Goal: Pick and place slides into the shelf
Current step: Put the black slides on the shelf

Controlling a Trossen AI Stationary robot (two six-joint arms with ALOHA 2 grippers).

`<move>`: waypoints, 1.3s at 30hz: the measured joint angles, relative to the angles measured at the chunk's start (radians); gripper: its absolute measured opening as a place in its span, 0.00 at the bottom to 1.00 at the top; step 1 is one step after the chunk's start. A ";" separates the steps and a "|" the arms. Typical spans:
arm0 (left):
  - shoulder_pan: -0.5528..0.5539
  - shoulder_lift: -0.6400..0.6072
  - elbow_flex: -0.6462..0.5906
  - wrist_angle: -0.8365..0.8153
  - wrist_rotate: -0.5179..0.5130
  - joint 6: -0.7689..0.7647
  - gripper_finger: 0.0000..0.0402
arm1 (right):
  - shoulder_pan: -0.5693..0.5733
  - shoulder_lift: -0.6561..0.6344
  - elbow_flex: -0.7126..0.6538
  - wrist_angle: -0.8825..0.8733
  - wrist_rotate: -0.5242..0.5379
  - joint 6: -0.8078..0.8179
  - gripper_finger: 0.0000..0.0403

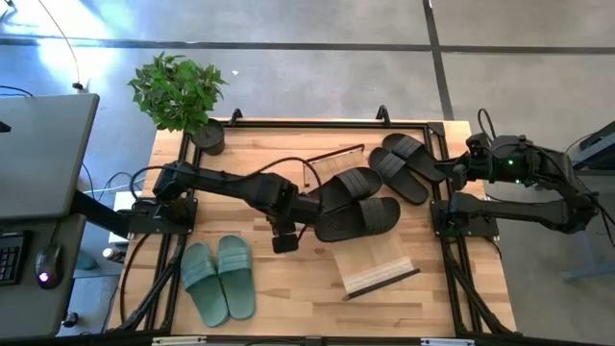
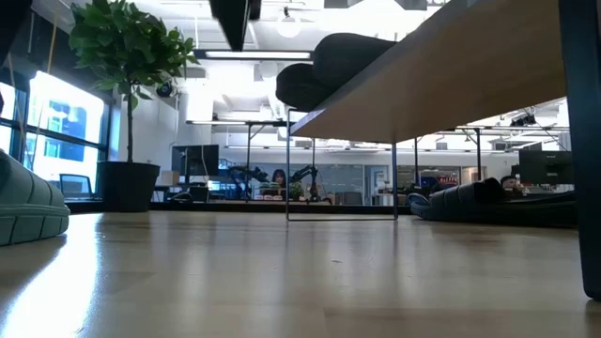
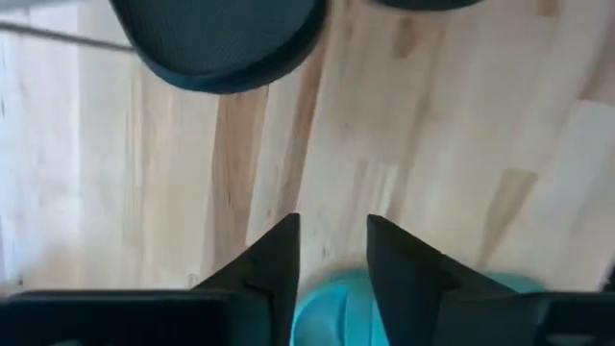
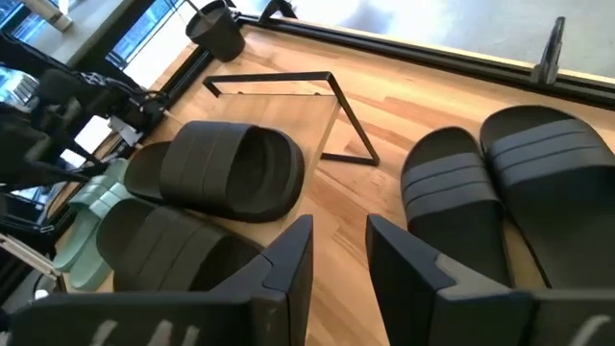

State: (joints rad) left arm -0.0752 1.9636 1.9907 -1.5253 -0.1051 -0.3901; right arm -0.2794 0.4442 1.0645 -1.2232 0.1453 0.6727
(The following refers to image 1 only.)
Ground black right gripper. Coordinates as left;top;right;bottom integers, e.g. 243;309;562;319
434;152;494;190

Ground large black slide sandal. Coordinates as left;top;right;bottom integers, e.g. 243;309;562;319
314;196;402;243
307;166;384;215

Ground green slide sandal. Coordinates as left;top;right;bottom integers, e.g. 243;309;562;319
180;241;231;330
216;234;257;322

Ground wooden shelf with black legs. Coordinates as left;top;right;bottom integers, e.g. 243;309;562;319
302;142;422;303

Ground grey blue desk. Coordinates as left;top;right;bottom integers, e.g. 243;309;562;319
560;119;615;284

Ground green plant in black pot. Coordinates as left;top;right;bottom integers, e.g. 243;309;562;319
127;51;228;157

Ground white box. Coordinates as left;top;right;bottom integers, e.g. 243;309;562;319
108;190;144;245

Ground small white bottle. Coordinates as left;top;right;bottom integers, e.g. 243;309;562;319
101;246;128;264

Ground teal round object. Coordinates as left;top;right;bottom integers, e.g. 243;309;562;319
74;251;100;272

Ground black computer mouse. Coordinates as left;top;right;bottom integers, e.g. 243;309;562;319
34;242;64;291

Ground grey desk with keyboard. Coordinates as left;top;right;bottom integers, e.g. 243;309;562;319
0;92;101;223

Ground black keyboard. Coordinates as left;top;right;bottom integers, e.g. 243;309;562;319
0;229;33;287

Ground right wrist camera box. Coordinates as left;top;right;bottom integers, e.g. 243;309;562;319
464;132;492;156

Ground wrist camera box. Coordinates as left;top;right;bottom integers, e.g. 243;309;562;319
464;132;492;156
270;218;301;255

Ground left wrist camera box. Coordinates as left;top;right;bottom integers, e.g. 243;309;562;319
270;218;301;255

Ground white cable with plug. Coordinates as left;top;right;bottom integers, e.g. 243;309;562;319
37;0;86;93

